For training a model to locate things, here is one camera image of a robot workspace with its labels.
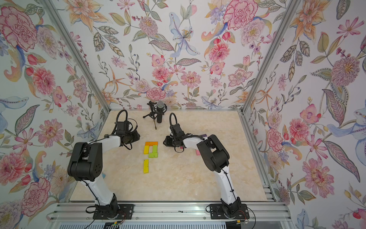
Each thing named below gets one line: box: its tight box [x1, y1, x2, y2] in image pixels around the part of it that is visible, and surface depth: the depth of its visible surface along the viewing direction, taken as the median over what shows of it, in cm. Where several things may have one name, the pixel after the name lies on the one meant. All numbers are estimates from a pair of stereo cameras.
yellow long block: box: [143, 159, 150, 174], surface depth 92 cm
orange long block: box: [144, 141, 159, 147], surface depth 103 cm
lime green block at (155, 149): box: [152, 144, 158, 154], surface depth 100 cm
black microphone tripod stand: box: [142, 101, 158, 130], surface depth 106 cm
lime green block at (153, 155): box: [148, 152, 159, 158], surface depth 97 cm
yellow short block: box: [143, 145, 150, 155], surface depth 100 cm
